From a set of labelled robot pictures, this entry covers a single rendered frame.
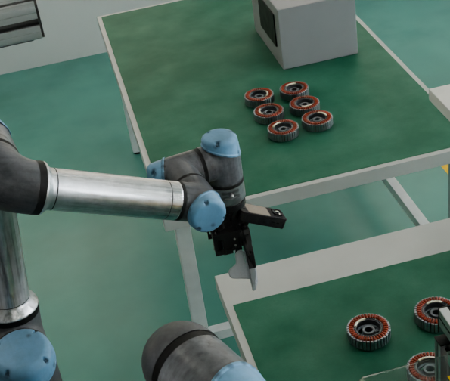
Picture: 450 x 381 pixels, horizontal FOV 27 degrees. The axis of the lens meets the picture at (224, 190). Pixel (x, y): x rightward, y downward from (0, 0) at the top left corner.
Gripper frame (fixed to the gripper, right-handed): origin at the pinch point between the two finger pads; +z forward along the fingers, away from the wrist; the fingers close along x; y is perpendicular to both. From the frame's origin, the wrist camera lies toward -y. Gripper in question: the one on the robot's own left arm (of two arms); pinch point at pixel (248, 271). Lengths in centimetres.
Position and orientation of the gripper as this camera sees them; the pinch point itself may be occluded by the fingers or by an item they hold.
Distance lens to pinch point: 210.9
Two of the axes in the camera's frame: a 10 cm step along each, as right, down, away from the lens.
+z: 1.2, 8.3, 5.4
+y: -9.6, 2.4, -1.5
